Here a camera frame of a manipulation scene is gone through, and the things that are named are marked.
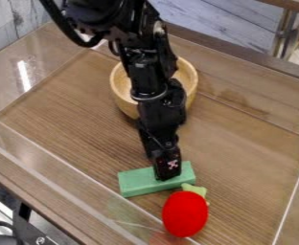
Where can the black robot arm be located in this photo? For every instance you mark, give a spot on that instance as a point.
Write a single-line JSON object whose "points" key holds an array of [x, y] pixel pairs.
{"points": [[130, 24]]}

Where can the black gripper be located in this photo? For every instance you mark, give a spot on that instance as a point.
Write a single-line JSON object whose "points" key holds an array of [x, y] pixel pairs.
{"points": [[161, 105]]}

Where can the green rectangular block stick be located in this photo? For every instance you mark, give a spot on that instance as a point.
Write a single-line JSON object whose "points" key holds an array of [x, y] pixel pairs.
{"points": [[140, 181]]}

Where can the red felt strawberry toy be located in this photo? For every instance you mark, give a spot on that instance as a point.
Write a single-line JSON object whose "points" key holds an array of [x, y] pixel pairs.
{"points": [[186, 211]]}

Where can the metal chair frame background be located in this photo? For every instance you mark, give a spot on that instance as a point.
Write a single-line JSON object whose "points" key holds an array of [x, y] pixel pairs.
{"points": [[288, 35]]}

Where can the wooden brown bowl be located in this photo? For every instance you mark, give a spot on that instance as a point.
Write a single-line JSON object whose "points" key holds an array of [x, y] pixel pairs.
{"points": [[121, 86]]}

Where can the black table leg clamp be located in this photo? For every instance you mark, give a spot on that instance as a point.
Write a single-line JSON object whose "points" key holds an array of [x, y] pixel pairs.
{"points": [[20, 232]]}

